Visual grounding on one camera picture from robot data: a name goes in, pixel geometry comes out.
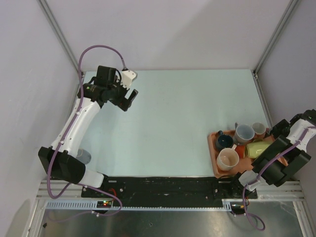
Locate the grey printed mug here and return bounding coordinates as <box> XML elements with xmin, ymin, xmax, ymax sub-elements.
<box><xmin>76</xmin><ymin>148</ymin><xmax>92</xmax><ymax>165</ymax></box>

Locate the blue striped ceramic mug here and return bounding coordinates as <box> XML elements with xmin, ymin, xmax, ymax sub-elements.
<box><xmin>215</xmin><ymin>130</ymin><xmax>234</xmax><ymax>152</ymax></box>

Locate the orange plastic tray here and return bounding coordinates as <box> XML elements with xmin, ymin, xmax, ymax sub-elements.
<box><xmin>208</xmin><ymin>130</ymin><xmax>288</xmax><ymax>178</ymax></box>

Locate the large pink mug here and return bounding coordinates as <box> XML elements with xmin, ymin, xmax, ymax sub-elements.
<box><xmin>216</xmin><ymin>144</ymin><xmax>239</xmax><ymax>171</ymax></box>

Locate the grey footed cup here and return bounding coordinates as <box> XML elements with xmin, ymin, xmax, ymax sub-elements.
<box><xmin>233</xmin><ymin>122</ymin><xmax>255</xmax><ymax>145</ymax></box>

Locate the small red-orange mug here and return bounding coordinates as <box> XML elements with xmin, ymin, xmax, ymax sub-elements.
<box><xmin>235</xmin><ymin>145</ymin><xmax>246</xmax><ymax>158</ymax></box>

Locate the pink textured mug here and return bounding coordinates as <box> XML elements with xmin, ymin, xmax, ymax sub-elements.
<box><xmin>251</xmin><ymin>122</ymin><xmax>267</xmax><ymax>138</ymax></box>

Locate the yellow mug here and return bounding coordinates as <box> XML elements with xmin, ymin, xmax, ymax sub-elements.
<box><xmin>244</xmin><ymin>140</ymin><xmax>272</xmax><ymax>159</ymax></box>

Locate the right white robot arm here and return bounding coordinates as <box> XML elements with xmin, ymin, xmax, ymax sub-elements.
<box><xmin>228</xmin><ymin>109</ymin><xmax>316</xmax><ymax>198</ymax></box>

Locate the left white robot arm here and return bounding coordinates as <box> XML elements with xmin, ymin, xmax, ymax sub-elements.
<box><xmin>38</xmin><ymin>66</ymin><xmax>138</xmax><ymax>197</ymax></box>

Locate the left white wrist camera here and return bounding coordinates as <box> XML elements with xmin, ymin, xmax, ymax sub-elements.
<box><xmin>121</xmin><ymin>70</ymin><xmax>138</xmax><ymax>90</ymax></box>

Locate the left aluminium frame post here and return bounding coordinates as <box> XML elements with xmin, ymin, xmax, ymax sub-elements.
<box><xmin>37</xmin><ymin>0</ymin><xmax>79</xmax><ymax>77</ymax></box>

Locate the aluminium frame post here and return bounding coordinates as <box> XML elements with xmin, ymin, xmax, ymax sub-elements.
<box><xmin>253</xmin><ymin>0</ymin><xmax>301</xmax><ymax>79</ymax></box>
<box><xmin>37</xmin><ymin>0</ymin><xmax>79</xmax><ymax>77</ymax></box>

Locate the grey slotted cable duct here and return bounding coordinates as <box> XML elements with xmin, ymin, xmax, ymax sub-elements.
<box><xmin>46</xmin><ymin>200</ymin><xmax>244</xmax><ymax>211</ymax></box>

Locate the right aluminium frame post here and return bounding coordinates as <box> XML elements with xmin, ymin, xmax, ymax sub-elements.
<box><xmin>253</xmin><ymin>0</ymin><xmax>301</xmax><ymax>79</ymax></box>

